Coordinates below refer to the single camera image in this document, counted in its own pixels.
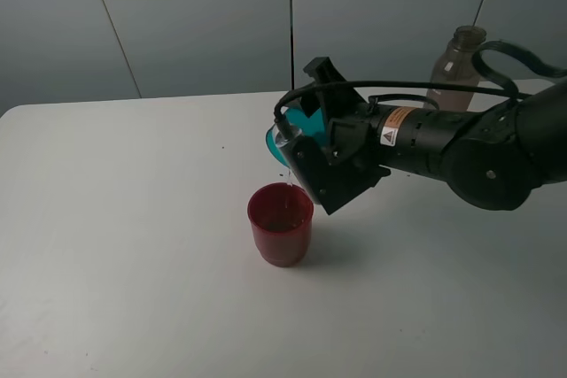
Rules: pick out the teal translucent plastic cup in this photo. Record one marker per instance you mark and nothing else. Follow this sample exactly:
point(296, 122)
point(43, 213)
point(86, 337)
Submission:
point(311, 126)

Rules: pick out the red plastic cup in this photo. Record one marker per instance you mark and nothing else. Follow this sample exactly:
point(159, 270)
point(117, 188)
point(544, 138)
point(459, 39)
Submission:
point(281, 219)

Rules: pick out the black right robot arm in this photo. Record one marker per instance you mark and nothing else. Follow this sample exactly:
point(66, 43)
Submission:
point(491, 159)

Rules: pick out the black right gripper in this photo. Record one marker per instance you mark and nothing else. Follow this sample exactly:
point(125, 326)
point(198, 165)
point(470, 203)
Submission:
point(349, 164)

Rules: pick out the translucent grey plastic bottle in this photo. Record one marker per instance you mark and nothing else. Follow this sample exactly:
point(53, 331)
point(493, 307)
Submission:
point(454, 67)

